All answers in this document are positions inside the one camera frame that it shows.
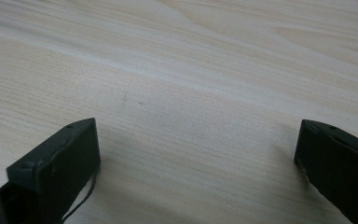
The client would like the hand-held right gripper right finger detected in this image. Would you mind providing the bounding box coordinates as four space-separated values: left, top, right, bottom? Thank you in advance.
294 119 358 224

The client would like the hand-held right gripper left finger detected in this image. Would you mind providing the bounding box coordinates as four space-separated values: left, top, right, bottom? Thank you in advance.
0 118 102 224

